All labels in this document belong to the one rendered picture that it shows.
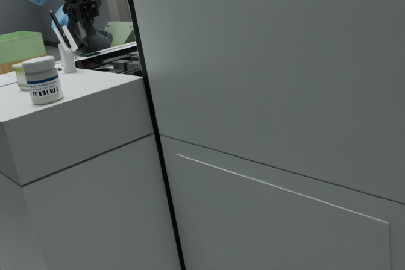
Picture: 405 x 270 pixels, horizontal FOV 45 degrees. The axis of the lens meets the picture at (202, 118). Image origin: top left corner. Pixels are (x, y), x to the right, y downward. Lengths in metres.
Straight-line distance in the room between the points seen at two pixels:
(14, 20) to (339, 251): 10.71
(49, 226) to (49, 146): 0.18
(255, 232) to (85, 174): 0.41
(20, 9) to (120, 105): 10.25
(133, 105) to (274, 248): 0.47
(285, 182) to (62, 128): 0.50
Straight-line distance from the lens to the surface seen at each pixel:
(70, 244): 1.20
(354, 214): 0.85
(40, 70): 1.11
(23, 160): 1.09
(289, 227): 0.97
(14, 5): 11.34
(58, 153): 1.12
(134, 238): 1.28
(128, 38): 2.00
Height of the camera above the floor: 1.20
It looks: 18 degrees down
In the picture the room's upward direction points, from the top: 9 degrees counter-clockwise
